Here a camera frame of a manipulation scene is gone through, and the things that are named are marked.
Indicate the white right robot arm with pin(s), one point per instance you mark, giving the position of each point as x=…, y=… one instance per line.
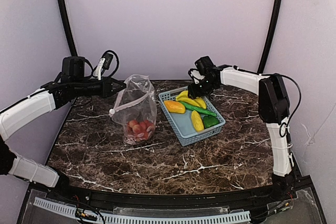
x=273, y=102

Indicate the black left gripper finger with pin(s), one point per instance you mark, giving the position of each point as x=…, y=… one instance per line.
x=114, y=91
x=118, y=84

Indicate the clear zip top bag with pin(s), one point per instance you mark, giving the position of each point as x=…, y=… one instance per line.
x=136, y=102

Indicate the yellow corn cob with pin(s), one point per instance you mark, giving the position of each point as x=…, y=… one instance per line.
x=197, y=121

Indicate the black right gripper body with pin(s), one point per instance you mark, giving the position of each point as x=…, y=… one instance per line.
x=196, y=88

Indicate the orange mango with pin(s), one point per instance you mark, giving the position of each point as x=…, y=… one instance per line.
x=174, y=107

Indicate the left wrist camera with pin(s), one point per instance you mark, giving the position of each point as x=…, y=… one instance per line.
x=104, y=65

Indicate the green cucumber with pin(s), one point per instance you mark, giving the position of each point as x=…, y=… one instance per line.
x=198, y=109

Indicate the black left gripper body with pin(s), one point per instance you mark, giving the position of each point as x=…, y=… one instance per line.
x=106, y=87

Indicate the yellow banana bunch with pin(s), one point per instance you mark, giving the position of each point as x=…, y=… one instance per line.
x=183, y=96

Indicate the black front table rail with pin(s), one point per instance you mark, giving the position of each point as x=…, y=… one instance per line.
x=241, y=199

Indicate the red lychee bunch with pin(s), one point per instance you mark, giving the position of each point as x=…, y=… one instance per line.
x=137, y=132

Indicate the green bell pepper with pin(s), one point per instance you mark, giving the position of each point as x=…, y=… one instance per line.
x=210, y=121

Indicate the grey slotted cable duct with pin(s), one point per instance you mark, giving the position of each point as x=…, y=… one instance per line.
x=135, y=215

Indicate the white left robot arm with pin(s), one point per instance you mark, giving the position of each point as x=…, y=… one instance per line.
x=70, y=83

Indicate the light blue plastic basket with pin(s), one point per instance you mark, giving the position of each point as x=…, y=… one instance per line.
x=182, y=123

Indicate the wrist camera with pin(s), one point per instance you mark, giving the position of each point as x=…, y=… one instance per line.
x=195, y=75
x=104, y=65

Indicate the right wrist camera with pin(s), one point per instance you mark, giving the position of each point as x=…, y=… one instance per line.
x=195, y=75

